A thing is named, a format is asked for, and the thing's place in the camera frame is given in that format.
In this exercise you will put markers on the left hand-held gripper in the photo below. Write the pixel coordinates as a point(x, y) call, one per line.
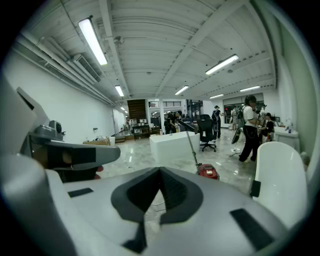
point(17, 120)

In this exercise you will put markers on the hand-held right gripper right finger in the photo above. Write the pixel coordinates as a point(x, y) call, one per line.
point(215, 205)

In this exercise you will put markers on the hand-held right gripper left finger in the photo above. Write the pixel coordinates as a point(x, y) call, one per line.
point(95, 215)

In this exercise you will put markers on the red vacuum floor nozzle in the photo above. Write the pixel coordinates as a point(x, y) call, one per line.
point(208, 171)

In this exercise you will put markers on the person's left hand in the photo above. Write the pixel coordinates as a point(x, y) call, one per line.
point(96, 173)

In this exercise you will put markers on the black pad on bathtub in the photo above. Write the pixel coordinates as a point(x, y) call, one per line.
point(255, 188)

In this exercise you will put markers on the dark low cabinet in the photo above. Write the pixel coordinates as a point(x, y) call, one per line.
point(141, 132)

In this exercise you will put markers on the brown wooden staircase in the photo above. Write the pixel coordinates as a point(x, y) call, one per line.
point(136, 109)

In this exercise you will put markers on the white oval bathtub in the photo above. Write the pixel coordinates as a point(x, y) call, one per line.
point(281, 182)

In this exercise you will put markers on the white rectangular bathtub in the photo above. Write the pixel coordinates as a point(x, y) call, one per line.
point(172, 147)

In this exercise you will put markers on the black flat panel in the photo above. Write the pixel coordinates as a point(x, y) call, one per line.
point(236, 136)

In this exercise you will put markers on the black office chair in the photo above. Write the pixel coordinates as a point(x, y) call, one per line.
point(207, 132)

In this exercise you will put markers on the long ceiling tube light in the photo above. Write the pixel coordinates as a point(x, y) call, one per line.
point(119, 90)
point(181, 90)
point(250, 88)
point(92, 41)
point(216, 96)
point(221, 64)

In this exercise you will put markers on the white ceiling air conditioner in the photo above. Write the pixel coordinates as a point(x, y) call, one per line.
point(86, 67)

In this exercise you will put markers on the white washbasin counter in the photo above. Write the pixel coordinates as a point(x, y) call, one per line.
point(286, 137)

